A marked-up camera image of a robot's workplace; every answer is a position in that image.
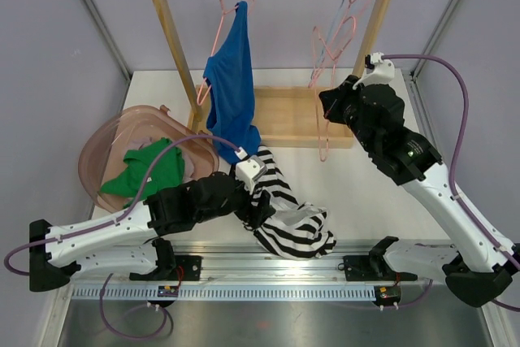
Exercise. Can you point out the blue tank top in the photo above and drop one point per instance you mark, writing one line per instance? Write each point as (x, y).
(230, 77)

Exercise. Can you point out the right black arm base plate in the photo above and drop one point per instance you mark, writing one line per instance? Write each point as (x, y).
(364, 268)

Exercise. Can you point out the wooden clothes rack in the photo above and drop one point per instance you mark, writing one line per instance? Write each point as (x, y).
(287, 116)

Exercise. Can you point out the light blue hanger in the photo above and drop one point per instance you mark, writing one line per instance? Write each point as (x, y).
(321, 62)

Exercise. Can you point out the white slotted cable duct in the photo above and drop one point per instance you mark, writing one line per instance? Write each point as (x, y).
(226, 292)

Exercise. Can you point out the black white striped tank top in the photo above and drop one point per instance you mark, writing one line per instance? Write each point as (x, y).
(281, 224)

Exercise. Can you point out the mauve tank top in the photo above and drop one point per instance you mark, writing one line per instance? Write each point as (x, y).
(141, 143)

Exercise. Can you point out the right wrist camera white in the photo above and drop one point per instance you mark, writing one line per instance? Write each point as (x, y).
(381, 71)

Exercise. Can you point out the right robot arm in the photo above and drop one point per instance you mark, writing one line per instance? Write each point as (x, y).
(413, 163)

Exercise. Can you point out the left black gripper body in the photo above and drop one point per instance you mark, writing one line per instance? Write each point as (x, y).
(240, 204)

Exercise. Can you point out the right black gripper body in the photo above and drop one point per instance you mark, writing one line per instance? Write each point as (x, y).
(346, 108)

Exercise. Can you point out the aluminium mounting rail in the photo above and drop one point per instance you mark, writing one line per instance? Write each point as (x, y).
(284, 263)

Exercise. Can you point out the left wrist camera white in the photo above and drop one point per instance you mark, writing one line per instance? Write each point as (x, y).
(249, 169)

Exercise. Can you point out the green tank top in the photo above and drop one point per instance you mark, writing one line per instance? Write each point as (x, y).
(168, 172)

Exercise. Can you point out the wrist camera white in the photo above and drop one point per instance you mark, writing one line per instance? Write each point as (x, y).
(381, 71)
(249, 169)

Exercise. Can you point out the translucent pink plastic basin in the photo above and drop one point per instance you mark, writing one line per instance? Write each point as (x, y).
(101, 158)

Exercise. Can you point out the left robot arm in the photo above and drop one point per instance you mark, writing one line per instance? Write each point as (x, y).
(133, 241)

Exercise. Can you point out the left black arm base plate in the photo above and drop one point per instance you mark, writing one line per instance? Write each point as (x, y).
(189, 266)

